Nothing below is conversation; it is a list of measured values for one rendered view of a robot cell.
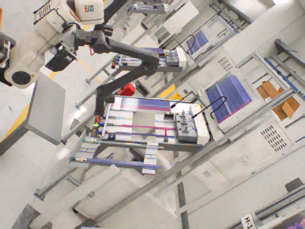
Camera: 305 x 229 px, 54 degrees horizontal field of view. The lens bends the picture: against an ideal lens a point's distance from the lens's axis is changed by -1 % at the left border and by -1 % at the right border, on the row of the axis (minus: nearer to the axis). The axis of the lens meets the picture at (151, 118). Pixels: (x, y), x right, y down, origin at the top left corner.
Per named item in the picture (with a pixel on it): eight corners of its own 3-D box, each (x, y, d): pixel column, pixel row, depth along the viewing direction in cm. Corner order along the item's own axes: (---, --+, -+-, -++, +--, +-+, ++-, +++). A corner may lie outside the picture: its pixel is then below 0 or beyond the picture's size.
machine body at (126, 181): (68, 211, 244) (122, 172, 224) (83, 158, 304) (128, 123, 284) (123, 249, 269) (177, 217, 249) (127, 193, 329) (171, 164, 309)
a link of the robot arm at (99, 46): (161, 48, 184) (165, 60, 179) (150, 63, 193) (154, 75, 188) (93, 28, 160) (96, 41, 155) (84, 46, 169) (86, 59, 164)
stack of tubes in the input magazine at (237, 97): (218, 123, 207) (251, 100, 199) (205, 91, 251) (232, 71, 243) (228, 134, 212) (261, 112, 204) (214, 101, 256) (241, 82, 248)
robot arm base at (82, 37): (73, 24, 157) (76, 36, 149) (89, 25, 159) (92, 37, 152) (73, 38, 162) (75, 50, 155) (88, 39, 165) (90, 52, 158)
